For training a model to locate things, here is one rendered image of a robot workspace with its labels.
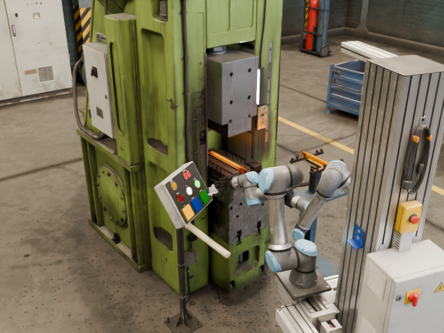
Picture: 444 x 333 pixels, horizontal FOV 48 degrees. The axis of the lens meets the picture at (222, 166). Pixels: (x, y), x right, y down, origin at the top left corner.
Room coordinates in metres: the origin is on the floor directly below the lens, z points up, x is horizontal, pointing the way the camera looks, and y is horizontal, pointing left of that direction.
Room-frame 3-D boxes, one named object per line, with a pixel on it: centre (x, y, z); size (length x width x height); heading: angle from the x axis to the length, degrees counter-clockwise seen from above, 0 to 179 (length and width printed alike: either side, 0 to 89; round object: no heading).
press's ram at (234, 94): (3.27, -0.02, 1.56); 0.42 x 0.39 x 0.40; 39
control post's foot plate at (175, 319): (2.67, 0.27, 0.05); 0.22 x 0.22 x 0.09; 39
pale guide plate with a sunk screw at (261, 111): (3.38, -0.28, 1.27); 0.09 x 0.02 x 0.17; 129
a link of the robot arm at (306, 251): (2.14, -0.43, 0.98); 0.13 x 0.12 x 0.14; 108
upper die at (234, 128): (3.25, 0.01, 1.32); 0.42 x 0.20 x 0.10; 39
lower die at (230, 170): (3.25, 0.01, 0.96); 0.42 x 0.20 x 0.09; 39
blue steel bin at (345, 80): (6.72, -2.16, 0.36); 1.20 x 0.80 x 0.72; 40
